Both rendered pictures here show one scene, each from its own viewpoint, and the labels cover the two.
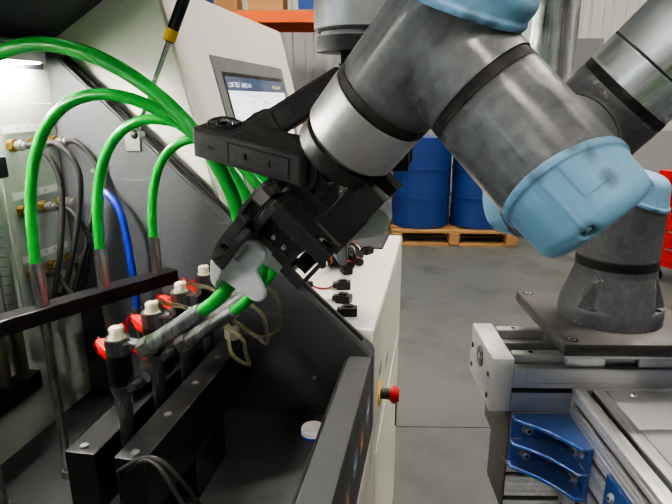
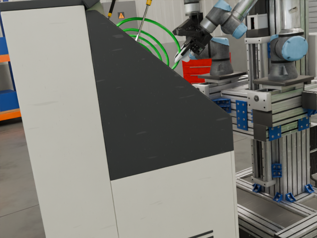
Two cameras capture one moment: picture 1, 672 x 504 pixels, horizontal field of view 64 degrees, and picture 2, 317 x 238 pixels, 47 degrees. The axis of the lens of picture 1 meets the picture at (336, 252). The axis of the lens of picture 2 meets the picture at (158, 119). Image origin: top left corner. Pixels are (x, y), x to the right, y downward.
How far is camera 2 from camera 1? 1.51 m
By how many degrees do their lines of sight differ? 29
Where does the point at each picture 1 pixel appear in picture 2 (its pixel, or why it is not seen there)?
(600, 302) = (221, 68)
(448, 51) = (225, 14)
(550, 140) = (237, 23)
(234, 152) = (187, 33)
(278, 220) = (196, 43)
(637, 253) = (226, 55)
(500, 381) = (206, 91)
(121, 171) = not seen: hidden behind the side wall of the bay
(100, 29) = not seen: hidden behind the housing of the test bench
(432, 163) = not seen: hidden behind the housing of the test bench
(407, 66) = (219, 16)
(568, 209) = (241, 30)
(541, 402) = (215, 95)
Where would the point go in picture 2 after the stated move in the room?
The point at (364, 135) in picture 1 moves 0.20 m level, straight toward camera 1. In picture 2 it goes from (212, 26) to (241, 23)
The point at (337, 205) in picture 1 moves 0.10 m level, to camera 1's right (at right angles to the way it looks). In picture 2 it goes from (204, 39) to (220, 37)
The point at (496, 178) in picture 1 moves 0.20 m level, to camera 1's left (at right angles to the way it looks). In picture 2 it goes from (232, 29) to (199, 33)
